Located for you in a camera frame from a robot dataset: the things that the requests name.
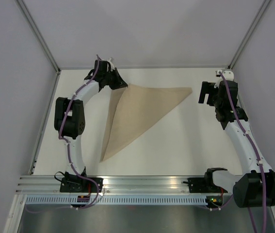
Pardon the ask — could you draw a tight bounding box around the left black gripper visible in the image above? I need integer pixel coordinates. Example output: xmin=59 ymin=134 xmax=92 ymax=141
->
xmin=103 ymin=68 xmax=128 ymax=91

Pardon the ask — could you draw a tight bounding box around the beige cloth napkin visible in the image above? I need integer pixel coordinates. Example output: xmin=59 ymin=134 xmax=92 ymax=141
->
xmin=100 ymin=84 xmax=193 ymax=162

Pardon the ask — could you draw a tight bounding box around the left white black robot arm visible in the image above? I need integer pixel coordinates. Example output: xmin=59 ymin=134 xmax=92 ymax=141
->
xmin=54 ymin=57 xmax=128 ymax=192

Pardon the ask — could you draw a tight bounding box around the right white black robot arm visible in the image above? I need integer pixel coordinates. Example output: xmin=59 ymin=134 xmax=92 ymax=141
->
xmin=198 ymin=81 xmax=275 ymax=208

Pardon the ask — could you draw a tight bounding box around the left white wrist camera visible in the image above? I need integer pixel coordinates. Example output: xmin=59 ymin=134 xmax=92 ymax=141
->
xmin=107 ymin=57 xmax=115 ymax=71

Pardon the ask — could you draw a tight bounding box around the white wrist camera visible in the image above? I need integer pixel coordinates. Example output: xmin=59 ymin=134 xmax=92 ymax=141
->
xmin=107 ymin=57 xmax=115 ymax=71
xmin=215 ymin=69 xmax=234 ymax=82

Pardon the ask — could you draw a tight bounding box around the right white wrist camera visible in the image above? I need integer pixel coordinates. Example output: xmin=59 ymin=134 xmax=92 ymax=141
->
xmin=215 ymin=69 xmax=234 ymax=82

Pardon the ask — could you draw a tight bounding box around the right aluminium frame post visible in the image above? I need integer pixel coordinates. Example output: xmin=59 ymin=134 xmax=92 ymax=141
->
xmin=227 ymin=0 xmax=273 ymax=69

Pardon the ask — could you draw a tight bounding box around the aluminium frame post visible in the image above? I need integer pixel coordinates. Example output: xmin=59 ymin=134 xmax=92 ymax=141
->
xmin=227 ymin=0 xmax=273 ymax=69
xmin=16 ymin=0 xmax=61 ymax=73

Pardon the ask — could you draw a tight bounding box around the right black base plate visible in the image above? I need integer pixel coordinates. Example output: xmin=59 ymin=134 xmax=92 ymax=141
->
xmin=182 ymin=177 xmax=212 ymax=193

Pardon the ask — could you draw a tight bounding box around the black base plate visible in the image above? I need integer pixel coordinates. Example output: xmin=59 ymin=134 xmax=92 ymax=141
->
xmin=60 ymin=177 xmax=103 ymax=193
xmin=182 ymin=177 xmax=212 ymax=193

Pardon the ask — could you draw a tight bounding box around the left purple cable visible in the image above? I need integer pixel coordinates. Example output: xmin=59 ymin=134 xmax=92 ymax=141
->
xmin=24 ymin=54 xmax=104 ymax=214

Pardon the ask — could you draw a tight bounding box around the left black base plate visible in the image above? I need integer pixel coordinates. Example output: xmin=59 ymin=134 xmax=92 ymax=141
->
xmin=60 ymin=177 xmax=103 ymax=193

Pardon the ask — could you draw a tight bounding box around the left aluminium frame post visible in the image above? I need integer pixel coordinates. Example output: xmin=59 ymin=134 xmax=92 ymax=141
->
xmin=16 ymin=0 xmax=61 ymax=73

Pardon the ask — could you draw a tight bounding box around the aluminium mounting rail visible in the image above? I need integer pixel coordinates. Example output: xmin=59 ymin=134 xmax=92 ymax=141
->
xmin=16 ymin=175 xmax=235 ymax=195

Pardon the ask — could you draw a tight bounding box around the white slotted cable duct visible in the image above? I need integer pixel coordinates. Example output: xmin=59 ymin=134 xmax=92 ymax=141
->
xmin=26 ymin=195 xmax=207 ymax=205

